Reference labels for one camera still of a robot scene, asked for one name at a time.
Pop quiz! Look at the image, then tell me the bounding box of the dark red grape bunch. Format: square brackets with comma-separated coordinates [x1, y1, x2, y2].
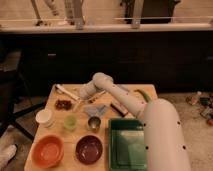
[55, 100, 72, 110]

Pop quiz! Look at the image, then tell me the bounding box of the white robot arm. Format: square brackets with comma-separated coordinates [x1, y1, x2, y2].
[79, 72, 191, 171]

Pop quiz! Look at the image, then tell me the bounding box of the small metal cup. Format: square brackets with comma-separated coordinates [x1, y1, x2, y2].
[88, 116, 101, 132]

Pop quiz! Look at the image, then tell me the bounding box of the green plastic cup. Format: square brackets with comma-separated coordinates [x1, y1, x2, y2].
[64, 116, 77, 131]

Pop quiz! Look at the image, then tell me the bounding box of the white cup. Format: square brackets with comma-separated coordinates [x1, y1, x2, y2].
[36, 109, 53, 127]

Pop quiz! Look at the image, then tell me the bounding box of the brown block sponge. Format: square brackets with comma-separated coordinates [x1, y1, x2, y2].
[110, 102, 128, 117]

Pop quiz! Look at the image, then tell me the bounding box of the blue folded cloth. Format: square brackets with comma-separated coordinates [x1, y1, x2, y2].
[83, 105, 107, 117]

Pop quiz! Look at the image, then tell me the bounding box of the green plastic tray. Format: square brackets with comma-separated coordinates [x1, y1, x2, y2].
[108, 119, 147, 171]

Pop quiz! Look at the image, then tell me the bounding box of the dark purple bowl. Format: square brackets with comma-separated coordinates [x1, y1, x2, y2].
[75, 135, 103, 165]

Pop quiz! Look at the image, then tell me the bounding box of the orange bowl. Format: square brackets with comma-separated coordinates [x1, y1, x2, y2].
[31, 135, 64, 169]

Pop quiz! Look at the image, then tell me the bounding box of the white shoe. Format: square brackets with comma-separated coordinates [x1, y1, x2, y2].
[0, 144, 18, 171]

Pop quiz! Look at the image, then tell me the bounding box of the wooden handled utensil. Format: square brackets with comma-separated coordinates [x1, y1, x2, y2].
[88, 91, 106, 103]

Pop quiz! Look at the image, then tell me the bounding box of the white handled spatula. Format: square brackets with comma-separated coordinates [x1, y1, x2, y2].
[55, 84, 80, 101]

